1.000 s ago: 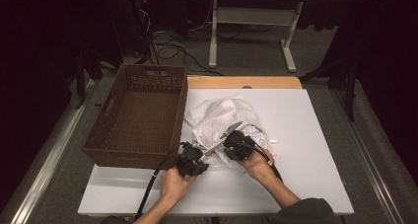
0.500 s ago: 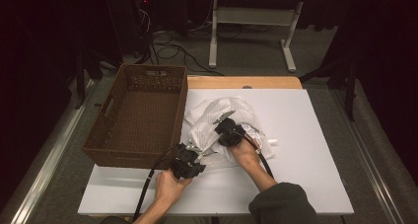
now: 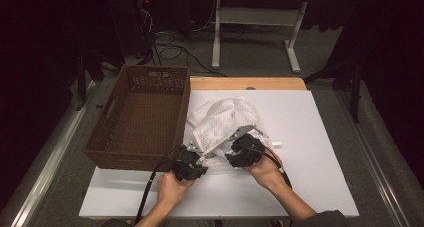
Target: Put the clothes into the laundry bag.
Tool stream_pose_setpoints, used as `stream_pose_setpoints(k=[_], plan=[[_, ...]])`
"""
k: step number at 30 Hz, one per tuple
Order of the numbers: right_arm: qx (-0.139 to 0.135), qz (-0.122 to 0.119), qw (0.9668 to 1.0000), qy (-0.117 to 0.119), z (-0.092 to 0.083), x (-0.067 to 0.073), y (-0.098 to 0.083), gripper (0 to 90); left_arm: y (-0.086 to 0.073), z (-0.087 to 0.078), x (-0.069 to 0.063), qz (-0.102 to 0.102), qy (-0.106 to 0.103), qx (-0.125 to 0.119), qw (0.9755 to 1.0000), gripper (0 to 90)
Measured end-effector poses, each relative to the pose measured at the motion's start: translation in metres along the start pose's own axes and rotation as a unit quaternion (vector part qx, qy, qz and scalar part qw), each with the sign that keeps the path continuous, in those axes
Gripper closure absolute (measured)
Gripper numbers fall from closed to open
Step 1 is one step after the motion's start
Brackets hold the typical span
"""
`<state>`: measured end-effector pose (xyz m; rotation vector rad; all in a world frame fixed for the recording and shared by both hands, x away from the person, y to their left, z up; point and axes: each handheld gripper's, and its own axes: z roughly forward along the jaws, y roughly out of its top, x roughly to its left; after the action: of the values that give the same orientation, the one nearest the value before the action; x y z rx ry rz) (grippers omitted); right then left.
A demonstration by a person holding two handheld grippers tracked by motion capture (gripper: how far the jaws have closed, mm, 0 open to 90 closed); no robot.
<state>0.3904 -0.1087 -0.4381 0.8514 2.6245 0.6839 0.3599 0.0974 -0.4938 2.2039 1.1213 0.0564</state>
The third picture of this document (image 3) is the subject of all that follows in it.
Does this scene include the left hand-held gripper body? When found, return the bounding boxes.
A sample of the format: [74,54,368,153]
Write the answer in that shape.
[172,143,209,183]

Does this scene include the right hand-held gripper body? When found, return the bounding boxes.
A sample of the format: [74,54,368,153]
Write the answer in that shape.
[226,124,267,169]

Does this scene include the white mesh laundry bag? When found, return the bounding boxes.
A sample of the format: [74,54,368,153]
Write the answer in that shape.
[186,97,283,173]

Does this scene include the brown woven basket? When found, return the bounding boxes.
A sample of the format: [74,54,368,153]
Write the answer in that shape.
[83,64,191,173]

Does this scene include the person's right hand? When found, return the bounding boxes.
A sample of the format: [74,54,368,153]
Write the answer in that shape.
[244,151,285,190]

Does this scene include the person's left hand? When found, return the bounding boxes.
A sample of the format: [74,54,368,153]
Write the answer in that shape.
[156,171,197,210]

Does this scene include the person's dark right sleeve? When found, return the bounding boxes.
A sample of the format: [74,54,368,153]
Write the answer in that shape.
[289,210,351,227]

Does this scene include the dark metal stand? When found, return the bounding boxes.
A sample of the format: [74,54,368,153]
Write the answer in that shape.
[74,50,104,112]
[303,58,364,123]

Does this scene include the white-legged desk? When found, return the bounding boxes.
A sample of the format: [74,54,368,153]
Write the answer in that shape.
[211,0,354,74]

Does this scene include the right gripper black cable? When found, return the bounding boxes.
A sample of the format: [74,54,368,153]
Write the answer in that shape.
[263,146,294,190]

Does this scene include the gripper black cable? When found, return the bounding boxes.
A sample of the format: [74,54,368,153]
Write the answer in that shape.
[134,146,183,225]
[263,146,294,190]

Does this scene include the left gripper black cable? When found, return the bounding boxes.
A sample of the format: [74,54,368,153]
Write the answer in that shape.
[134,146,183,225]

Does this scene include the black floor cables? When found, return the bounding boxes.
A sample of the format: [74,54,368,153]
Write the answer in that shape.
[134,6,228,78]

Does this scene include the metal floor rail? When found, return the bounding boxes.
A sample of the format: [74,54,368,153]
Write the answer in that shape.
[11,80,98,227]
[336,90,411,227]

